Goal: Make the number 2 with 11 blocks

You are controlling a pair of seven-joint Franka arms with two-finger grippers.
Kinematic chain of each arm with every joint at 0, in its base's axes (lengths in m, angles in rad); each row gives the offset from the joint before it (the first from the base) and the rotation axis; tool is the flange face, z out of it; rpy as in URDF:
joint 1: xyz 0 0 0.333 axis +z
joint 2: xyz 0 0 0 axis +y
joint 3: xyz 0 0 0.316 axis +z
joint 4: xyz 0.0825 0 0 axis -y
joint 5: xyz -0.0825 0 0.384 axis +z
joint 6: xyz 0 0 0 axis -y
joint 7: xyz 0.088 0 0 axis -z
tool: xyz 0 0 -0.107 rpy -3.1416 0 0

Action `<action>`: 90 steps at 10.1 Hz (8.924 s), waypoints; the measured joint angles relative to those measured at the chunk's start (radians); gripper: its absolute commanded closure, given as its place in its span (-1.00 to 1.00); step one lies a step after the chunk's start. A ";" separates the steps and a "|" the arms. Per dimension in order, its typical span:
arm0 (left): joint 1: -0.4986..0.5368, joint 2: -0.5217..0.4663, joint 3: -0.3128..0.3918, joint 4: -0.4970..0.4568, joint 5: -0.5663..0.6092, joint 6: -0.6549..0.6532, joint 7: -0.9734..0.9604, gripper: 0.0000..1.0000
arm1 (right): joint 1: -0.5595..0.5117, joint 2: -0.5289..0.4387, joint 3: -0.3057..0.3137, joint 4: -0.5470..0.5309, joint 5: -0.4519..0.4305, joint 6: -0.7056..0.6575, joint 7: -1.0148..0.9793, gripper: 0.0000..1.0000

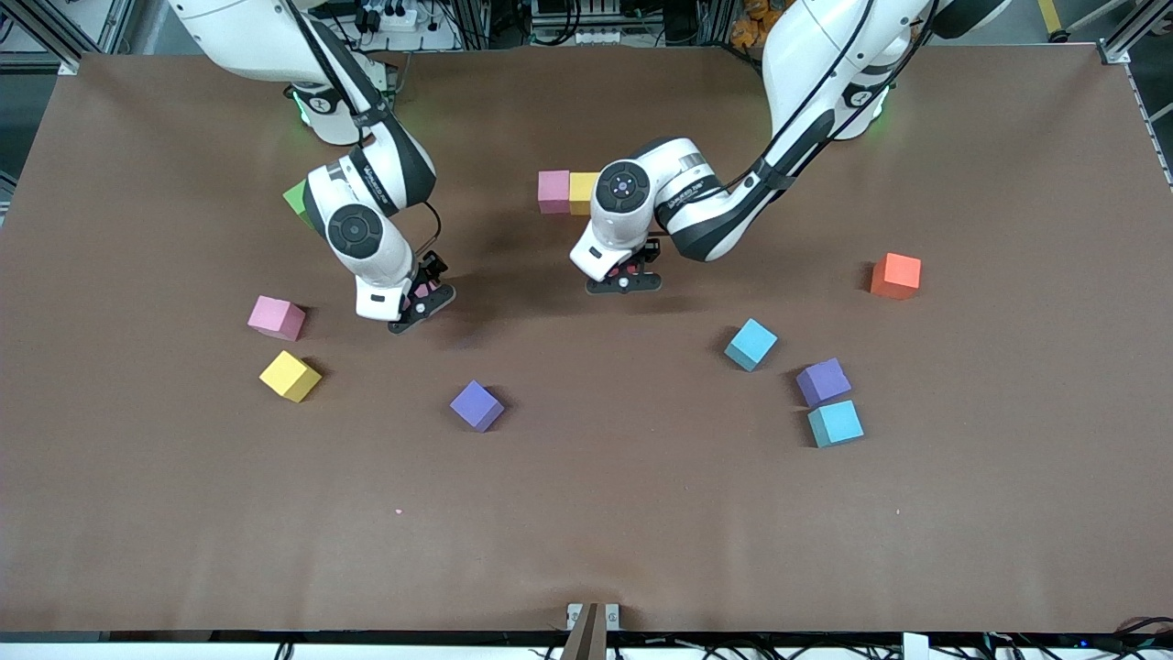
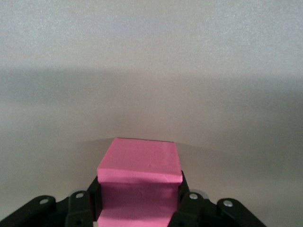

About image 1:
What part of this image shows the black cable bundle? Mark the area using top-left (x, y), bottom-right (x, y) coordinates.
top-left (981, 616), bottom-right (1173, 660)

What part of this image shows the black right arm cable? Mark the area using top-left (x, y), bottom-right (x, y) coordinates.
top-left (418, 202), bottom-right (444, 267)

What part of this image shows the purple foam cube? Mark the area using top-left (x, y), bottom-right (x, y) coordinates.
top-left (449, 379), bottom-right (506, 433)
top-left (795, 357), bottom-right (853, 408)

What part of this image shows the metal clamp bracket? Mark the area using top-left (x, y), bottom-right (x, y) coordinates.
top-left (565, 601), bottom-right (621, 660)

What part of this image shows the orange foam cube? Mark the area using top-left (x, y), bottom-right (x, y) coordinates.
top-left (870, 253), bottom-right (922, 301)

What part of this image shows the bag of orange items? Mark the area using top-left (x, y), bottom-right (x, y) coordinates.
top-left (730, 0), bottom-right (782, 49)

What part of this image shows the light blue foam cube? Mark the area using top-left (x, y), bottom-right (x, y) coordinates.
top-left (725, 318), bottom-right (778, 372)
top-left (807, 400), bottom-right (865, 448)

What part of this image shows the aluminium frame profile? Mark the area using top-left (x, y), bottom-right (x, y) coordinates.
top-left (0, 0), bottom-right (138, 74)
top-left (1097, 0), bottom-right (1173, 67)

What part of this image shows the white power strip with plugs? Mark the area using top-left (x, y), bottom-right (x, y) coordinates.
top-left (351, 0), bottom-right (432, 36)

